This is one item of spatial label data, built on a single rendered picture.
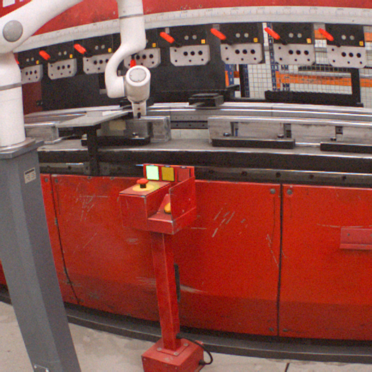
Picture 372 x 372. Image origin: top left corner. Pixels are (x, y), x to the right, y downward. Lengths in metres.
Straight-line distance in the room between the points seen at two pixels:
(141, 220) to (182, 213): 0.14
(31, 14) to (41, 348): 1.12
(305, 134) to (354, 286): 0.59
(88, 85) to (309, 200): 1.48
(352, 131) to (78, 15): 1.21
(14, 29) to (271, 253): 1.18
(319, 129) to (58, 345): 1.20
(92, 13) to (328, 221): 1.25
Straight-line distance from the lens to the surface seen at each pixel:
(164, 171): 1.71
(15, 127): 1.46
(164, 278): 1.74
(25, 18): 1.45
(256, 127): 1.79
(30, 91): 2.90
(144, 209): 1.61
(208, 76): 2.39
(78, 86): 2.74
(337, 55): 1.70
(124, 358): 2.11
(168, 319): 1.83
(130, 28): 1.70
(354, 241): 1.71
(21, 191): 1.45
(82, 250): 2.13
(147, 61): 1.90
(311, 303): 1.85
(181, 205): 1.61
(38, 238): 1.54
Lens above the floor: 1.22
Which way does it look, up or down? 16 degrees down
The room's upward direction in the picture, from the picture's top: 4 degrees counter-clockwise
